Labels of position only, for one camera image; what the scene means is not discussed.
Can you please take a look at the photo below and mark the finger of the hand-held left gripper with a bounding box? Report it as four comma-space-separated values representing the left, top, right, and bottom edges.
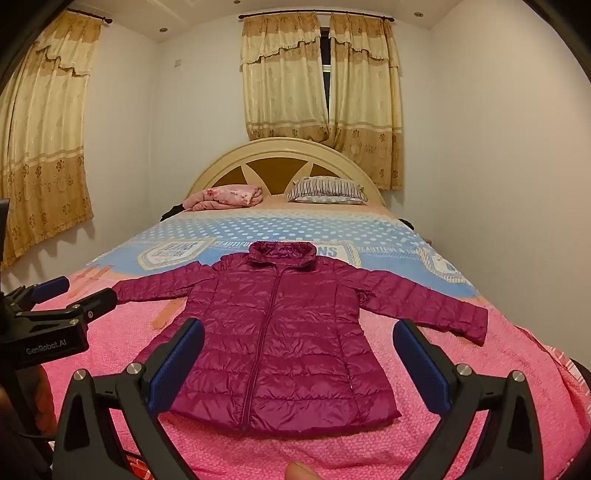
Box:
4, 275, 69, 311
17, 288, 119, 326

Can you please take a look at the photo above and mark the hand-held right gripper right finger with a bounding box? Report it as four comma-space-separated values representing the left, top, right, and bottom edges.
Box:
392, 318, 546, 480

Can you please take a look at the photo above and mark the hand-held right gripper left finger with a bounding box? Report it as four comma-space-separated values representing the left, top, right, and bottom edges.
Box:
52, 318, 206, 480

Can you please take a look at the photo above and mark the magenta puffer jacket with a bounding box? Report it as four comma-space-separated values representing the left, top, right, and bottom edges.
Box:
112, 241, 489, 437

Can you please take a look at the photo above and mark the person's right hand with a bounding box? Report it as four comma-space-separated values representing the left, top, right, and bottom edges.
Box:
284, 463, 319, 480

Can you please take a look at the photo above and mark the blue pink printed bed sheet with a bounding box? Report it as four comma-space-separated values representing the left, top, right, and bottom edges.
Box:
34, 205, 589, 480

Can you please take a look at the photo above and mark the black flat panel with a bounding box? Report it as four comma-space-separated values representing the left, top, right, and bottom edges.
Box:
0, 198, 11, 278

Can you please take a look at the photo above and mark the wide beige floral curtain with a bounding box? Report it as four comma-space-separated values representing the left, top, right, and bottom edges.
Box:
0, 10, 102, 271

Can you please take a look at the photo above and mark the folded pink floral blanket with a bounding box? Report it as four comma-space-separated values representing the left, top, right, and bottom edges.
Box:
183, 185, 265, 212

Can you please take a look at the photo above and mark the striped pillow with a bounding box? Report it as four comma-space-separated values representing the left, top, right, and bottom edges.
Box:
287, 176, 369, 205

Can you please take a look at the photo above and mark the cream wooden bed headboard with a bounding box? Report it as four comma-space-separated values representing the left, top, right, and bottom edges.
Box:
187, 137, 386, 213

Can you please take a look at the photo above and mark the beige floral curtain panel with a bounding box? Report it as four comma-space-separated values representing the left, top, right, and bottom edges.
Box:
329, 14, 403, 191
240, 14, 333, 143

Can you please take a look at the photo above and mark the short dark curtain rod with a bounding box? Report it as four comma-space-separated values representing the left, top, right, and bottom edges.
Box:
65, 7, 112, 24

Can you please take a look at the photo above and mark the dark window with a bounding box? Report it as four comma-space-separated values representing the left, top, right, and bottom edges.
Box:
322, 28, 332, 125

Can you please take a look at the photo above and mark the long dark curtain rod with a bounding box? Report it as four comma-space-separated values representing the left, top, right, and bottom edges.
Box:
239, 13, 394, 22

